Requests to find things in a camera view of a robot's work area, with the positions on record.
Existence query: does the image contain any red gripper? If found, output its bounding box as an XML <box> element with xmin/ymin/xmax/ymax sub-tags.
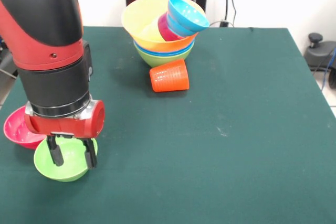
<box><xmin>24</xmin><ymin>99</ymin><xmax>106</xmax><ymax>170</ymax></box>

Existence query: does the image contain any small green bowl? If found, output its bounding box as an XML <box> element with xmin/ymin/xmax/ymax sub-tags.
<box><xmin>33</xmin><ymin>136</ymin><xmax>98</xmax><ymax>183</ymax></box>

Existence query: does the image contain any small pink bowl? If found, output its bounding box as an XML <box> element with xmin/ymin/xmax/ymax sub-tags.
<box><xmin>3</xmin><ymin>105</ymin><xmax>47</xmax><ymax>150</ymax></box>

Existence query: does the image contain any red cup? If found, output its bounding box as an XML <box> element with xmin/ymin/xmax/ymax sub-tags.
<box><xmin>149</xmin><ymin>59</ymin><xmax>190</xmax><ymax>93</ymax></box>

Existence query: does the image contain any large green bowl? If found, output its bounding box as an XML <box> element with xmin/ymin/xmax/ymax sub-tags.
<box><xmin>134</xmin><ymin>45</ymin><xmax>195</xmax><ymax>69</ymax></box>

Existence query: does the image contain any yellow cup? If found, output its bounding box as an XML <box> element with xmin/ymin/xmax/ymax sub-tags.
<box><xmin>137</xmin><ymin>15</ymin><xmax>166</xmax><ymax>42</ymax></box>

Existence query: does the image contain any large orange bowl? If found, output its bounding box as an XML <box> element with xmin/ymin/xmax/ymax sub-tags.
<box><xmin>121</xmin><ymin>0</ymin><xmax>206</xmax><ymax>53</ymax></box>

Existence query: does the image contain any purple cup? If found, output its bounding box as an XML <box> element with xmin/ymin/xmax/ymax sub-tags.
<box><xmin>157</xmin><ymin>13</ymin><xmax>184</xmax><ymax>42</ymax></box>

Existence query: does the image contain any small light blue bowl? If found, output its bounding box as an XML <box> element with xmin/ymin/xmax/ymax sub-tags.
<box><xmin>166</xmin><ymin>0</ymin><xmax>211</xmax><ymax>37</ymax></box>

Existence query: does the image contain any dark green tablecloth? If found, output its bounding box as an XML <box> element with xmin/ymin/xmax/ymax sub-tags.
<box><xmin>0</xmin><ymin>26</ymin><xmax>336</xmax><ymax>224</ymax></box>

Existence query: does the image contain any black wall cable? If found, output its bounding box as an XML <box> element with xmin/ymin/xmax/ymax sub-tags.
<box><xmin>206</xmin><ymin>0</ymin><xmax>238</xmax><ymax>28</ymax></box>

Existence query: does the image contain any dark grey pedestal foot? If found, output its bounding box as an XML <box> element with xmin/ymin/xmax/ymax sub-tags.
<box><xmin>304</xmin><ymin>33</ymin><xmax>336</xmax><ymax>71</ymax></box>

